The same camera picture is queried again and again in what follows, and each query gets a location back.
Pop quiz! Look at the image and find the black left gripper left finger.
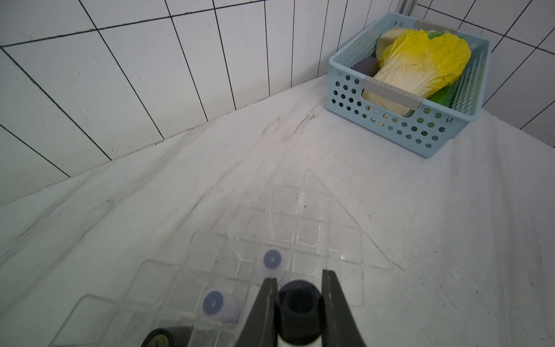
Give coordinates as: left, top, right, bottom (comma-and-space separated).
235, 278, 278, 347

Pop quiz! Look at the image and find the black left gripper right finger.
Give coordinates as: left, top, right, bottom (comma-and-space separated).
320, 270, 366, 346

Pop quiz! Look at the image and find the lilac lip gloss tube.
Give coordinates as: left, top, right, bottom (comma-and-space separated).
201, 289, 241, 324

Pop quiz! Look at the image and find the black silver-band lipstick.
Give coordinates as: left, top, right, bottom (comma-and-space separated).
275, 280, 323, 346

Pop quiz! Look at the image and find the lilac tube black cap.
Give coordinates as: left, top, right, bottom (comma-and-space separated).
262, 249, 283, 272

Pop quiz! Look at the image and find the black gold-band lipstick top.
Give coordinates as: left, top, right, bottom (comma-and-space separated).
141, 326, 194, 347

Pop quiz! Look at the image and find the clear acrylic lipstick organizer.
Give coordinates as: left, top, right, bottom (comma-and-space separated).
51, 170, 393, 346

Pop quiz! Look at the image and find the light blue perforated basket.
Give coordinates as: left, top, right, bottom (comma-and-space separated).
326, 13, 491, 158

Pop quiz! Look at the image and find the dark purple toy eggplant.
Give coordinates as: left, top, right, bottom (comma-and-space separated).
351, 56, 380, 77

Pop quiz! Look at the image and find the yellow toy cabbage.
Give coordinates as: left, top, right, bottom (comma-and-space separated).
374, 27, 471, 107

